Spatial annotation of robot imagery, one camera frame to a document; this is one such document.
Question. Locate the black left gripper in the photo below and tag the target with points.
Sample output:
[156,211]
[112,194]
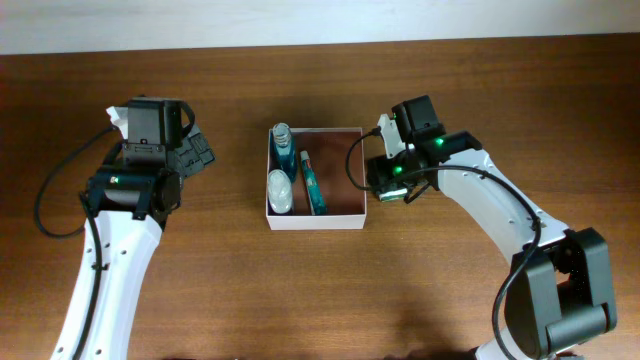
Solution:
[196,150]

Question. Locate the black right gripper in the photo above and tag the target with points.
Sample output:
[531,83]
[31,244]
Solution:
[382,177]

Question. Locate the green Dettol soap box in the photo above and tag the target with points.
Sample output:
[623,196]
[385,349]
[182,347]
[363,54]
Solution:
[392,194]

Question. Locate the white cardboard box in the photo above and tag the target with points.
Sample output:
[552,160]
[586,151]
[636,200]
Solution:
[328,149]

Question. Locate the blue Listerine mouthwash bottle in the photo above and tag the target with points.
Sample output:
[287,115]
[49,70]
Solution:
[285,150]

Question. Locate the Colgate toothpaste tube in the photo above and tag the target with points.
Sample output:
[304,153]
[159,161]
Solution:
[316,200]

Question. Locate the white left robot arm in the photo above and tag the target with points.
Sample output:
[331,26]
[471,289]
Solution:
[127,203]

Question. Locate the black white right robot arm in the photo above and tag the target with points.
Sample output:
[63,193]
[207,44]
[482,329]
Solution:
[559,290]

